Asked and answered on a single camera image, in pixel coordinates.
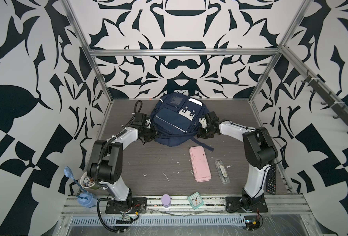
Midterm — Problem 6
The light blue water bottle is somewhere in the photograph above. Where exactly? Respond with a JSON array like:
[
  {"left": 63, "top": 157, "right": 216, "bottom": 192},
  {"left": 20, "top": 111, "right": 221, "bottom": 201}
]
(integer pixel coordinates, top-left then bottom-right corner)
[{"left": 64, "top": 166, "right": 98, "bottom": 208}]

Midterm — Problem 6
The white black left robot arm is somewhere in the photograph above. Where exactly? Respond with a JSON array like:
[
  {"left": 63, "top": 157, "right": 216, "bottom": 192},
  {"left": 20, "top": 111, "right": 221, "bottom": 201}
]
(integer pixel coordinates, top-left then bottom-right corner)
[{"left": 86, "top": 112, "right": 157, "bottom": 208}]

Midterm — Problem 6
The navy blue school backpack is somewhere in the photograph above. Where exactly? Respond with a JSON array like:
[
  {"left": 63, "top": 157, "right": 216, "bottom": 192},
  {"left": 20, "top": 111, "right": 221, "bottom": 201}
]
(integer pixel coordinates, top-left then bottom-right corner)
[{"left": 150, "top": 92, "right": 214, "bottom": 151}]

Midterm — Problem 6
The white slotted cable duct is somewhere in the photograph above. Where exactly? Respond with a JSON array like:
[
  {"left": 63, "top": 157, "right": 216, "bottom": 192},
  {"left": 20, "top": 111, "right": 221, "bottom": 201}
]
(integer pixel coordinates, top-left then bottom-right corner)
[{"left": 70, "top": 215, "right": 246, "bottom": 227}]

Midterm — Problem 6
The black corrugated cable conduit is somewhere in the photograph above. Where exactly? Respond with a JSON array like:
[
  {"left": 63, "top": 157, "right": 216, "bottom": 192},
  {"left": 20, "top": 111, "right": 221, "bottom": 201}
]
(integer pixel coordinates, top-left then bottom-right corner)
[{"left": 96, "top": 197, "right": 120, "bottom": 233}]

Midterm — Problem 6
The black tv remote control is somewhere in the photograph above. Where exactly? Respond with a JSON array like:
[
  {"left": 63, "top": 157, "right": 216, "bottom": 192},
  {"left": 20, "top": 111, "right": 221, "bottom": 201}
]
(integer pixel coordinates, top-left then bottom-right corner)
[{"left": 265, "top": 165, "right": 277, "bottom": 195}]

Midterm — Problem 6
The teal small alarm clock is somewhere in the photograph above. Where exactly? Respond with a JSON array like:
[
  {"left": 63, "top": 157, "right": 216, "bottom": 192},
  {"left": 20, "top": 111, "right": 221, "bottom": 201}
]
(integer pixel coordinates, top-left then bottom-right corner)
[{"left": 188, "top": 192, "right": 204, "bottom": 209}]

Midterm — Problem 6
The purple small bottle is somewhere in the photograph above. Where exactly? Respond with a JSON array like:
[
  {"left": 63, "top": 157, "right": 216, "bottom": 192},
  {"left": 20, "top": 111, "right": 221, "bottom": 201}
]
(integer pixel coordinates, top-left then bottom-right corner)
[{"left": 161, "top": 194, "right": 171, "bottom": 208}]

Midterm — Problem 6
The pink pencil case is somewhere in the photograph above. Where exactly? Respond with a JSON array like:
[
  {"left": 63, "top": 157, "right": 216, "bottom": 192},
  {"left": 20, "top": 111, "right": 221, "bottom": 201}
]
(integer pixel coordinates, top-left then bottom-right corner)
[{"left": 189, "top": 146, "right": 212, "bottom": 183}]

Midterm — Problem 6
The clear plastic bag with eraser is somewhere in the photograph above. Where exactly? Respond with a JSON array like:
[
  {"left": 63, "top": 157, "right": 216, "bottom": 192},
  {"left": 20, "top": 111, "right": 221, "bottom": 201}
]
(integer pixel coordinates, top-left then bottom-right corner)
[{"left": 215, "top": 159, "right": 230, "bottom": 184}]

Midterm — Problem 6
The green paper cup with items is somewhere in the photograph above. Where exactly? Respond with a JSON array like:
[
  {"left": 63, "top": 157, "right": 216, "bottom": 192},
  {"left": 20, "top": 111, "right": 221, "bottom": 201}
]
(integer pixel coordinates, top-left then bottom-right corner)
[{"left": 79, "top": 172, "right": 100, "bottom": 190}]

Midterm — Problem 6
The small circuit board right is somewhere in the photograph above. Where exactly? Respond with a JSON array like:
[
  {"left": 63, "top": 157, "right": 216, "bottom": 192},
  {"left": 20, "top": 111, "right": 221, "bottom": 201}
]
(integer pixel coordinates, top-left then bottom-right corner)
[{"left": 244, "top": 218, "right": 263, "bottom": 232}]

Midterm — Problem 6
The small circuit board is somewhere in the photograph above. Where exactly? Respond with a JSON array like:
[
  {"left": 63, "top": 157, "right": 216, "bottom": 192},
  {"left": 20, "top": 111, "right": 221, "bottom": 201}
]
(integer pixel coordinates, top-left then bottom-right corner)
[
  {"left": 115, "top": 215, "right": 139, "bottom": 224},
  {"left": 244, "top": 218, "right": 263, "bottom": 232}
]

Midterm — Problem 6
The small circuit board left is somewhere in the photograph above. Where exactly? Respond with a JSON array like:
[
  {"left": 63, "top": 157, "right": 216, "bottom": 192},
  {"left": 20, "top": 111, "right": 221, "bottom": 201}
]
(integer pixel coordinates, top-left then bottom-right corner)
[{"left": 115, "top": 215, "right": 139, "bottom": 224}]

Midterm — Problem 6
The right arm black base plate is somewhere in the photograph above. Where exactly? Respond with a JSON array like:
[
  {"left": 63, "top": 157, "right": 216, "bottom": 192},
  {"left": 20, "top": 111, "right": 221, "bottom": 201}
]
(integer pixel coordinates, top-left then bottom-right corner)
[{"left": 225, "top": 195, "right": 268, "bottom": 213}]

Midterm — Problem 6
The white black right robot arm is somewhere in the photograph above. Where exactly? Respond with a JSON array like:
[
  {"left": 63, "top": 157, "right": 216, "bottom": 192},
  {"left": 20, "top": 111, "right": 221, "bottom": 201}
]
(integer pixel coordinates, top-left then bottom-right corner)
[{"left": 198, "top": 112, "right": 278, "bottom": 207}]

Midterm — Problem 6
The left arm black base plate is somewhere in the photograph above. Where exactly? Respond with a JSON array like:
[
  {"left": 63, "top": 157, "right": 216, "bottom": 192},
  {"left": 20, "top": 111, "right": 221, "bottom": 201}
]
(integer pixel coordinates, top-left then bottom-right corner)
[{"left": 105, "top": 197, "right": 147, "bottom": 214}]

